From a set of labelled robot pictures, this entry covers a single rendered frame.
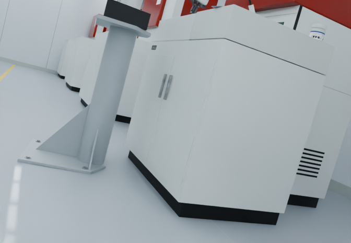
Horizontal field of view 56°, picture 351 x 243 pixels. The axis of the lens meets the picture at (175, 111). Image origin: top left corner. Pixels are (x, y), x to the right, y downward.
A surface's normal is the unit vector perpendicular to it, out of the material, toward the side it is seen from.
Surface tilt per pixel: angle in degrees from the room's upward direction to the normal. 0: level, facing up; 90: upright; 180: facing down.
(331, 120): 90
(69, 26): 90
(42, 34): 90
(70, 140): 90
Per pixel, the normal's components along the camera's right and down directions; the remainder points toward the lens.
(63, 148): 0.25, 0.14
